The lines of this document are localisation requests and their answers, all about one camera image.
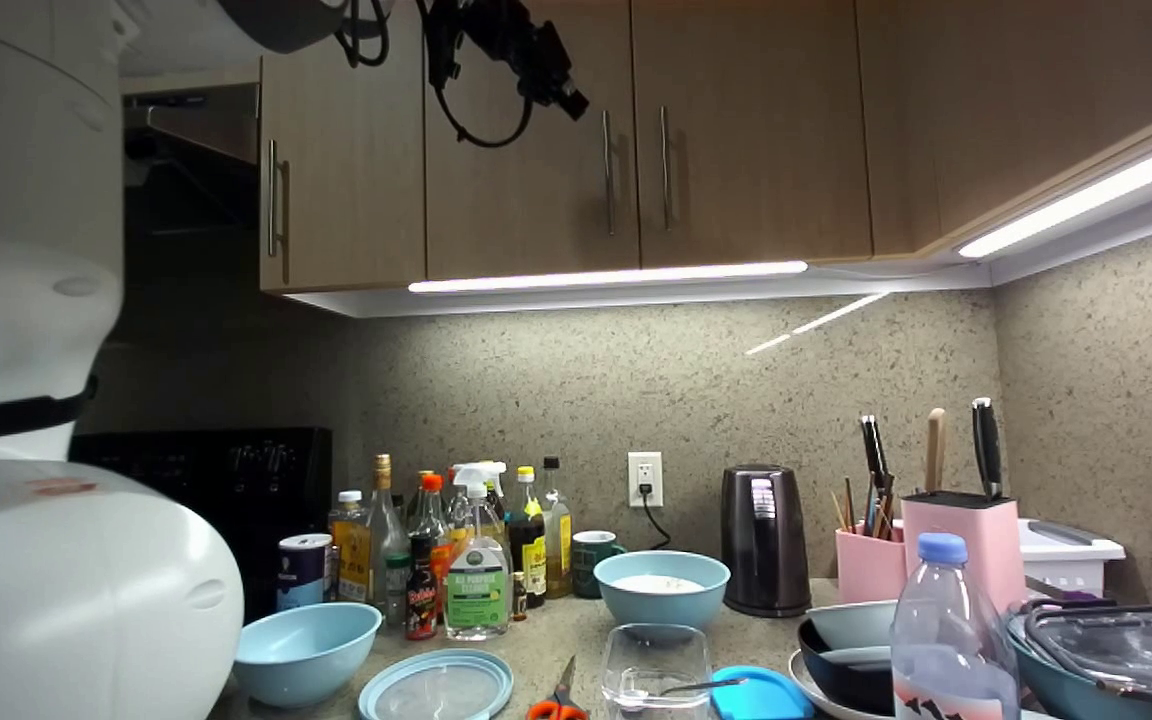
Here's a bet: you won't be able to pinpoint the wooden handled knife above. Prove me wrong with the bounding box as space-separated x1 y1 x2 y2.
924 404 952 495

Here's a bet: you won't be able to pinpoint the clear plastic water bottle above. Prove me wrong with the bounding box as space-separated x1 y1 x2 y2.
887 532 1025 720

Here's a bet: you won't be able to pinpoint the wooden upper cabinets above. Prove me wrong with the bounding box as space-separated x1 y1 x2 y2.
868 0 1152 255

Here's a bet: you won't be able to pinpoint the black handled knife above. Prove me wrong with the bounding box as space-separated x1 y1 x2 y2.
969 392 1007 502
858 410 895 537

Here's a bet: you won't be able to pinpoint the black cap oil bottle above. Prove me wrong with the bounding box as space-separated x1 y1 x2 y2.
539 455 578 601

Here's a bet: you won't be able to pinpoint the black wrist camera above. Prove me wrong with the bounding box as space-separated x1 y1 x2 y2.
421 0 474 90

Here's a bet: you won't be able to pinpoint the dark navy bowl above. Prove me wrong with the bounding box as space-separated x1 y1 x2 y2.
798 611 903 716

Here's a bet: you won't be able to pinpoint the white wall outlet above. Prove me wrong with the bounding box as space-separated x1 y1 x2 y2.
623 448 670 513

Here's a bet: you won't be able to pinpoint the pink knife block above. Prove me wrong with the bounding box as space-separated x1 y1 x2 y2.
899 486 1029 615

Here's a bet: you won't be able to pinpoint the teal lid dark jar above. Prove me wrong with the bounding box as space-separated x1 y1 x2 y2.
570 526 623 602

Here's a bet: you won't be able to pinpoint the dark range hood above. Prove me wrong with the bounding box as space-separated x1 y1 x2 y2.
117 84 269 174

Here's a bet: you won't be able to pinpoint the white lid canister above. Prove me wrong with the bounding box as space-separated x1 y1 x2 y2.
271 532 335 615

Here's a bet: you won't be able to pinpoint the black power cord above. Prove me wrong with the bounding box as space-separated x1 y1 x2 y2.
632 479 678 550

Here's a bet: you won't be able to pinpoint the white dish rack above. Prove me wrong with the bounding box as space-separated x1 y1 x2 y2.
1017 516 1127 602

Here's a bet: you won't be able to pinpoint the black electric kettle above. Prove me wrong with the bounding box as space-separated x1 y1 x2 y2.
717 460 816 620

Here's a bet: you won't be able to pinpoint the clear plastic container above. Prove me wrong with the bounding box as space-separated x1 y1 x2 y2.
598 620 717 716

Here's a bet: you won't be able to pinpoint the light blue filled bowl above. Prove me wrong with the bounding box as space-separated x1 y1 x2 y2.
593 547 735 632

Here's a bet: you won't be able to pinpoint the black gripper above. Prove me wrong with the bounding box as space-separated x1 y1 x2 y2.
459 0 598 125

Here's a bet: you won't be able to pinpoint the pale blue stacked bowl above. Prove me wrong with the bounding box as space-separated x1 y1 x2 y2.
802 595 903 658

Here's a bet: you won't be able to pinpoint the blue rim clear lid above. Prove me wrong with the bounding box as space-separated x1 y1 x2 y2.
356 644 520 720

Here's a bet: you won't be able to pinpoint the light blue empty bowl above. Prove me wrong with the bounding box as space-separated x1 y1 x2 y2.
229 601 389 710

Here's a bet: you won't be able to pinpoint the large gold cap bottle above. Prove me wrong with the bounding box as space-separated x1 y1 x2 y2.
369 453 412 620

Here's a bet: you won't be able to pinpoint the white spray bottle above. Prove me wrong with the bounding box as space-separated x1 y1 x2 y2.
444 460 516 646

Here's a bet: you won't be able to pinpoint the orange cap sauce bottle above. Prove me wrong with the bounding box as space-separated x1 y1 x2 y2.
404 469 453 644

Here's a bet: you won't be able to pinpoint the pink utensil holder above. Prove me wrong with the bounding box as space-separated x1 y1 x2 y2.
831 525 914 602

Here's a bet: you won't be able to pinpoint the metal spoon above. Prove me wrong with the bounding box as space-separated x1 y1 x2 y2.
613 668 742 710

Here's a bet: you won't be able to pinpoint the yellow plastic bottle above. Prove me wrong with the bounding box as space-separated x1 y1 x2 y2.
328 486 380 602

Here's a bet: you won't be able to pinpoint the orange handled scissors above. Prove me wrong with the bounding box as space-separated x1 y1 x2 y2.
524 651 593 720

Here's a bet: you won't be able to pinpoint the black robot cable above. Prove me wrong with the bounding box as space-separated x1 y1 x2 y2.
426 52 543 150

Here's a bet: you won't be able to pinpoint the under-cabinet light strip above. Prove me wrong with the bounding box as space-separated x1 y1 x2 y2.
404 255 814 300
952 125 1152 263

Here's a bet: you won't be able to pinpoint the yellow cap dark bottle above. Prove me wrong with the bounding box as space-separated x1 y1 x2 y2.
505 460 552 611

